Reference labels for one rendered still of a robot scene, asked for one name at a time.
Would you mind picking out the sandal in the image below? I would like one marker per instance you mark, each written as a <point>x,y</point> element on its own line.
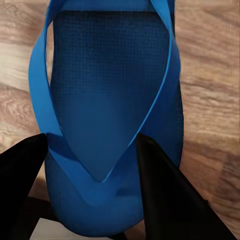
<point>115,73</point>

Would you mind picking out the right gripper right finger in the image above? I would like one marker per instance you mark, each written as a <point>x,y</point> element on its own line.
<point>162,183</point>

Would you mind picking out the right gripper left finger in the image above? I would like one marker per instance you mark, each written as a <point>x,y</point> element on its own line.
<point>19,167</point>

